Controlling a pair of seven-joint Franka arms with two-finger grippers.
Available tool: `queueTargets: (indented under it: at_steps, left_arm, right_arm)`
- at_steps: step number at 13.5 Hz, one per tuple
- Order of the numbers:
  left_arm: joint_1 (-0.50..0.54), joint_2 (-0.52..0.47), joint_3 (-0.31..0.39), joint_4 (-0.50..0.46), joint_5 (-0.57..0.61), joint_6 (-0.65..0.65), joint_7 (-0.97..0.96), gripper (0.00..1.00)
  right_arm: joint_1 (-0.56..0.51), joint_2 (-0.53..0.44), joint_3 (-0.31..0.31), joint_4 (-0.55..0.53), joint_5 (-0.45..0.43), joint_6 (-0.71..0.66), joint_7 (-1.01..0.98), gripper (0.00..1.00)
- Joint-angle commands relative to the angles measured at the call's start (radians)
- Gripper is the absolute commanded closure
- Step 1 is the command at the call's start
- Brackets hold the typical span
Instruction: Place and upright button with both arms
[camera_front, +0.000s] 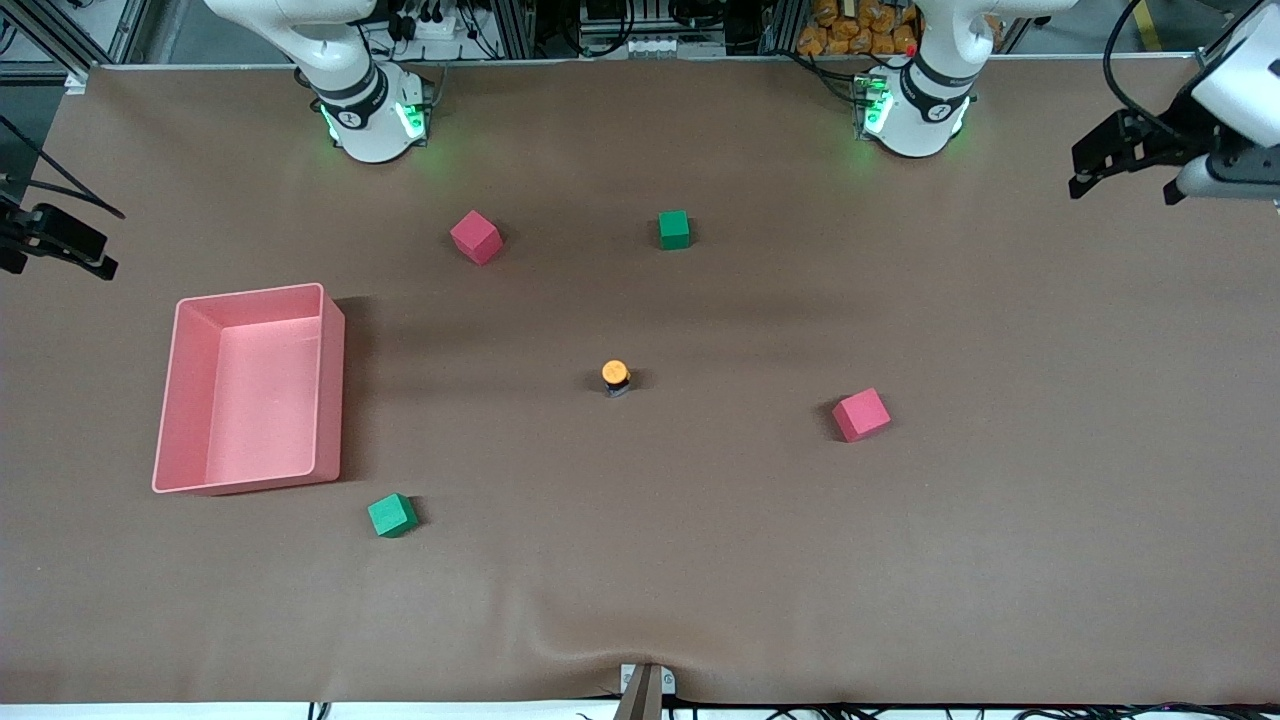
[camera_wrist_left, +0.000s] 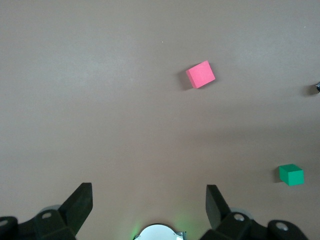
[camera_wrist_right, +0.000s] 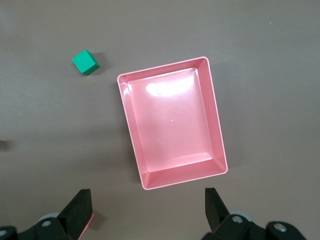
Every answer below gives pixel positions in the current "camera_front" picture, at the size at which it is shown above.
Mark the aluminium frame corner bracket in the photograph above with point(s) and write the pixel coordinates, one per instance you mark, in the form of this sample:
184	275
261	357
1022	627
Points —
78	82

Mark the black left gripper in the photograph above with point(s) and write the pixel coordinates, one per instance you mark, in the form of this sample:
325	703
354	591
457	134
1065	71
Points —
1168	141

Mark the green foam cube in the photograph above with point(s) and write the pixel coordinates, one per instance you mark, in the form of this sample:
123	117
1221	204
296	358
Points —
674	230
391	516

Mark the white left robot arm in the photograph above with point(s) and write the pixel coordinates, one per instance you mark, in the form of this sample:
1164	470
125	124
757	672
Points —
915	135

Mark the silver table edge rail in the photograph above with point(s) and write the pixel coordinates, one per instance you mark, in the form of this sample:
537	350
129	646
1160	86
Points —
600	60

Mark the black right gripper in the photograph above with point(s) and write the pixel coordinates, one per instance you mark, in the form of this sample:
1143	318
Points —
30	232

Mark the pink plastic tray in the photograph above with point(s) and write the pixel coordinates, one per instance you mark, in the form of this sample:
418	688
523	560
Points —
255	420

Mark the orange mesh bag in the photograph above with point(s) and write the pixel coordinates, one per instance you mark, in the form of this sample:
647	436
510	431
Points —
850	35

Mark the brown table mat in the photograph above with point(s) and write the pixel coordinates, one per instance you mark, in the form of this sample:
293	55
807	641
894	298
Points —
640	560

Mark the white power strip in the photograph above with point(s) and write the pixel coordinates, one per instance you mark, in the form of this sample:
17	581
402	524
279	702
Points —
440	28

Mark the pink foam cube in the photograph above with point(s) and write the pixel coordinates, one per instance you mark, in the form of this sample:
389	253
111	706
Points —
860	415
475	238

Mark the grey metal clamp bracket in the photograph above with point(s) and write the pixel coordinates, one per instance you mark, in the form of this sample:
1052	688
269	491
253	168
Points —
640	700

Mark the white terminal block strip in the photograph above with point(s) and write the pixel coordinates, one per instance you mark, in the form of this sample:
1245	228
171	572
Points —
655	46

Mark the orange capped black button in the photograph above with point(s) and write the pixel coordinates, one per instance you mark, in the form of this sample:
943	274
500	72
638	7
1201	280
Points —
616	372

